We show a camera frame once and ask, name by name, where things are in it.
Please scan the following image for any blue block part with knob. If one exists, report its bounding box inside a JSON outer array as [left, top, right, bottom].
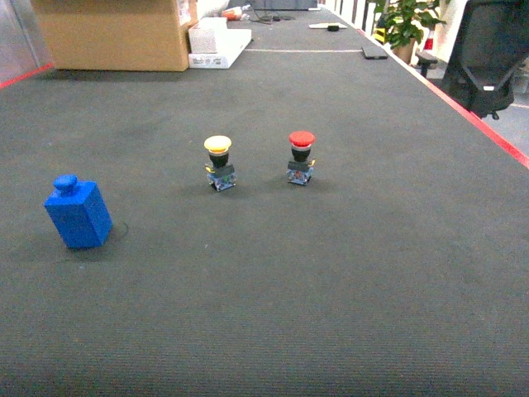
[[43, 174, 112, 249]]

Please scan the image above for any red mushroom push button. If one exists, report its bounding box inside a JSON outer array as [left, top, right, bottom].
[[287, 131, 316, 186]]

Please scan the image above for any yellow mushroom push button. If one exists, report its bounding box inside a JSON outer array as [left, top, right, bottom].
[[203, 135, 236, 192]]

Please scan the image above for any white flat carton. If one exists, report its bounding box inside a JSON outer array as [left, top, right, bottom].
[[188, 29, 252, 69]]

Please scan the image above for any white foam block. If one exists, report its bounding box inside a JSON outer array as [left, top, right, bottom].
[[188, 17, 228, 54]]

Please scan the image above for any black flat device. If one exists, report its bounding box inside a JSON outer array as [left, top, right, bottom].
[[361, 45, 389, 60]]

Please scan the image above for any green potted plant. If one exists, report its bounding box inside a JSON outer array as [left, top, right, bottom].
[[373, 0, 446, 65]]

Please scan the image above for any large cardboard box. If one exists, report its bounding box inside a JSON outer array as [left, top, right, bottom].
[[31, 0, 198, 72]]

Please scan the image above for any black office chair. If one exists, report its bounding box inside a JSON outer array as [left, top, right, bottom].
[[431, 1, 528, 120]]

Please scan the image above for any red conveyor side rail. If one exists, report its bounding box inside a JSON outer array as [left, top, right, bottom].
[[355, 27, 529, 170]]

